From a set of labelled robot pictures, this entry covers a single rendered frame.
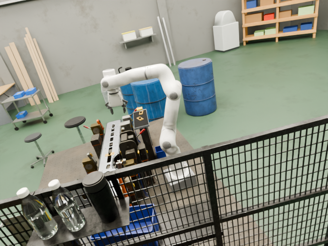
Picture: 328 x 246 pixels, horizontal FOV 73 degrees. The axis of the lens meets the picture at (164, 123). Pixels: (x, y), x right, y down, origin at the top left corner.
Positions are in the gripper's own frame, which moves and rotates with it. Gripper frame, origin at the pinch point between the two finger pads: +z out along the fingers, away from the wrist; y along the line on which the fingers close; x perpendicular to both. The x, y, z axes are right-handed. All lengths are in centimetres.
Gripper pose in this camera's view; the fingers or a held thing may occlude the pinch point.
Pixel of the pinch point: (118, 112)
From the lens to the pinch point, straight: 169.5
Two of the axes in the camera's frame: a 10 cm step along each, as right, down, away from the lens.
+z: 1.4, 9.0, 4.0
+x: -0.2, 4.1, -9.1
